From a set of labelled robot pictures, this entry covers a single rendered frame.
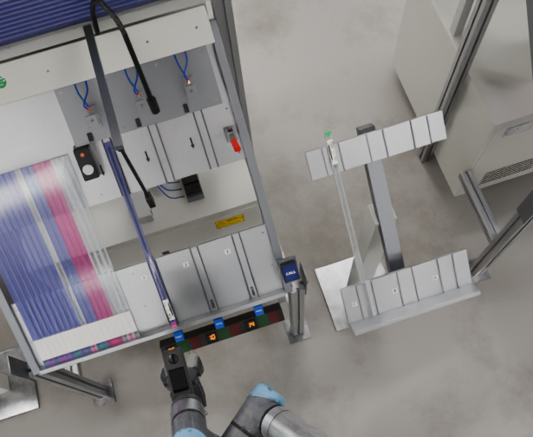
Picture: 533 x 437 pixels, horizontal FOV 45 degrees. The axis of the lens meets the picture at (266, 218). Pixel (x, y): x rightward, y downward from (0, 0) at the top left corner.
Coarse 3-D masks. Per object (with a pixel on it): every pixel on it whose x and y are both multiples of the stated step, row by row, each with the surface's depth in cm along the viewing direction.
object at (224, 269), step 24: (216, 240) 162; (240, 240) 164; (264, 240) 165; (144, 264) 161; (168, 264) 163; (192, 264) 164; (216, 264) 165; (240, 264) 166; (264, 264) 167; (144, 288) 164; (168, 288) 165; (192, 288) 166; (216, 288) 167; (240, 288) 168; (264, 288) 169; (144, 312) 166; (192, 312) 168
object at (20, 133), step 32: (32, 96) 143; (224, 96) 151; (0, 128) 144; (32, 128) 146; (64, 128) 147; (160, 128) 151; (192, 128) 152; (0, 160) 147; (32, 160) 148; (160, 160) 153; (192, 160) 154; (224, 160) 156; (96, 192) 153
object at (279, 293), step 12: (252, 300) 169; (264, 300) 168; (216, 312) 168; (228, 312) 168; (180, 324) 167; (192, 324) 167; (144, 336) 166; (156, 336) 166; (108, 348) 166; (120, 348) 166; (72, 360) 165; (84, 360) 165; (48, 372) 165
